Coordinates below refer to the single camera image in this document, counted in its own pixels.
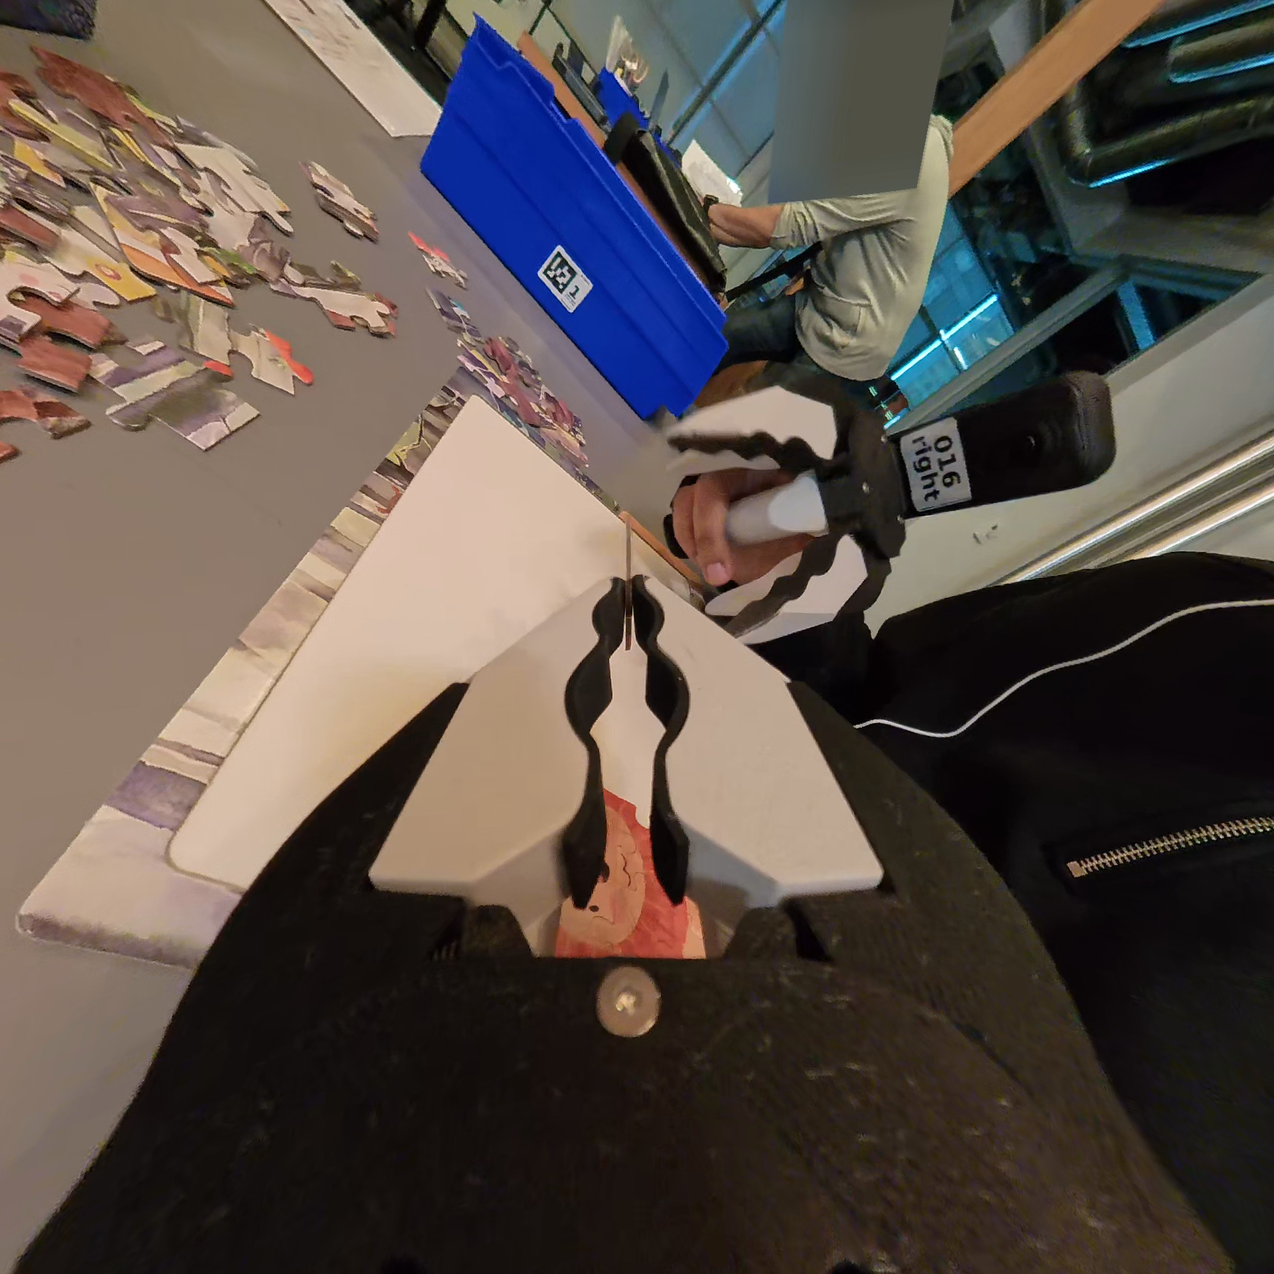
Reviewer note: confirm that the metal railing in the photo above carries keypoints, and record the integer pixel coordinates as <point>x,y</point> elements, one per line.
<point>1194,498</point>

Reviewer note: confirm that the white paper sheet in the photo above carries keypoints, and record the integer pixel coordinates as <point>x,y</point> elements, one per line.
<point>369,70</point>

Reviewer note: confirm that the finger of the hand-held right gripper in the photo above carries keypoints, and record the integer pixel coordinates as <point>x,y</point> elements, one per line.
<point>805,607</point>
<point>777,413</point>

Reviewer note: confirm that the assembled lion puzzle section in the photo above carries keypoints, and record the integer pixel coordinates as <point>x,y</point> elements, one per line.
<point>622,925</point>

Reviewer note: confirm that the wooden beam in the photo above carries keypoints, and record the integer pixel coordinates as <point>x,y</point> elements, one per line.
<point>1045,90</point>

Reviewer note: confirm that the pile of loose puzzle pieces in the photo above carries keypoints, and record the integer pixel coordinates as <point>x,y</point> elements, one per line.
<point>149,249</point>

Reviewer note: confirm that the printed frame puzzle tray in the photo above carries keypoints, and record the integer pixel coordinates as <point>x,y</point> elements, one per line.
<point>447,598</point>

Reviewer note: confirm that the person's right hand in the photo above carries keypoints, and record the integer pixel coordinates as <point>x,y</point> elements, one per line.
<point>702,528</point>

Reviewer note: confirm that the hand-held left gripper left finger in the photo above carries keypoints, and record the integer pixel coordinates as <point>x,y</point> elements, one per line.
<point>478,796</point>

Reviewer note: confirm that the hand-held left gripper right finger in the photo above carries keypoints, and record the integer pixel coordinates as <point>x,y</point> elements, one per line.
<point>766,796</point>

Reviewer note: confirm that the blue plastic storage bin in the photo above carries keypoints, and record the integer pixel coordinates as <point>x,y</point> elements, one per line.
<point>557,218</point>

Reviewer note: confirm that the metal ducts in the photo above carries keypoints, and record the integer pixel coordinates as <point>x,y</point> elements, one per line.
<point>1194,59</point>

